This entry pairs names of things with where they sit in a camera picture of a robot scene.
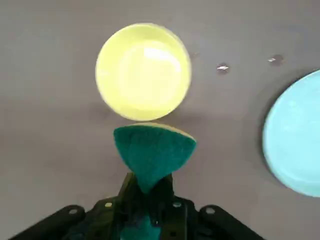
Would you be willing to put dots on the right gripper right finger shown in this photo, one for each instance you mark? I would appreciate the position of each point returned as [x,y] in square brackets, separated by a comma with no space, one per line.
[185,220]

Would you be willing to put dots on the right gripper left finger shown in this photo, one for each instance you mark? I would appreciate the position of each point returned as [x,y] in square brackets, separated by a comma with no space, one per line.
[105,220]

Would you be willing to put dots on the green and yellow sponge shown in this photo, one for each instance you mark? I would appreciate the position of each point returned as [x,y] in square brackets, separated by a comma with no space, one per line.
[152,152]

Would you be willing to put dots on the pale green plate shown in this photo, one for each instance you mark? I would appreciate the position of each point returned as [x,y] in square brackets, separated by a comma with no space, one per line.
[295,137]

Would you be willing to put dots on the small yellow dish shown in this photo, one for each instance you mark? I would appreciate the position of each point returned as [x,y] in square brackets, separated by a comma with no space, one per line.
[142,75]

